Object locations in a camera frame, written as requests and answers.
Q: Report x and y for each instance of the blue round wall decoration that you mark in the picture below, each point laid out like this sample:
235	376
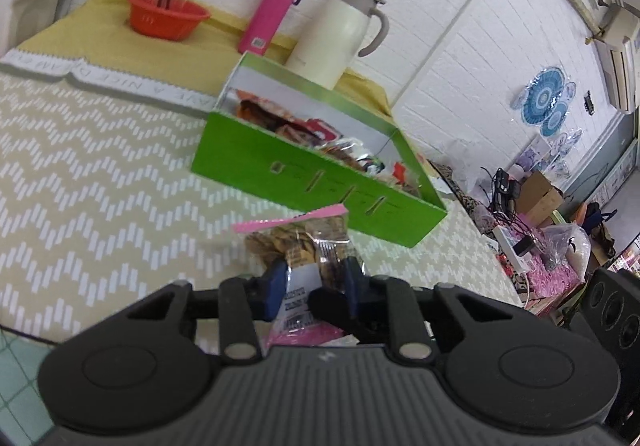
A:
545	98

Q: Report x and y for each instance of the white air conditioner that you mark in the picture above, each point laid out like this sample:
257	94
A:
617	25

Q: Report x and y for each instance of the pink thermos bottle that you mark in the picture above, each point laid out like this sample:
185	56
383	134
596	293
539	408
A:
267	15

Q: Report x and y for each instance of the cream thermal jug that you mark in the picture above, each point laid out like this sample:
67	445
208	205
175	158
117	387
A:
330	35

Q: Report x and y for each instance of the white extension socket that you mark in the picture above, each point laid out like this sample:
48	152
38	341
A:
510	248

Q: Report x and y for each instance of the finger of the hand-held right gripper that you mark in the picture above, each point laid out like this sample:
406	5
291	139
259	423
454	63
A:
327	306

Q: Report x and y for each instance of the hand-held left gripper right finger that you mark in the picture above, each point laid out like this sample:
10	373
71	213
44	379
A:
356	283

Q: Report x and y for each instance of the patterned tablecloth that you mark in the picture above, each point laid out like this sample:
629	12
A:
100	150

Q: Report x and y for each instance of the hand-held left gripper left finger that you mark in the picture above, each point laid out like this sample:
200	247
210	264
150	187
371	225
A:
277	288

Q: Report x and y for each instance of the orange plastic basket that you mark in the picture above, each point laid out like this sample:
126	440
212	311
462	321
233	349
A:
165	18

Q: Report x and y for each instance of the brown cardboard box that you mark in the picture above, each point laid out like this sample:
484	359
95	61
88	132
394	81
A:
540	198

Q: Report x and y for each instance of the red and white snack packet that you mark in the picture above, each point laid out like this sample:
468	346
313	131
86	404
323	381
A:
320	128

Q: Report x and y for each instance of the yellow cloth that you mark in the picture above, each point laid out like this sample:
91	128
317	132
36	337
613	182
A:
90	30

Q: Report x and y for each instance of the orange snack packet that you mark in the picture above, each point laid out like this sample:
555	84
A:
260	113

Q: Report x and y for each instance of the green cardboard box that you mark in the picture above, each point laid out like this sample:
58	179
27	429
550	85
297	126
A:
260	165

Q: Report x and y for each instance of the pink-edged clear snack packet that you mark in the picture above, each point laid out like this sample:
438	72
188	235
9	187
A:
305	246

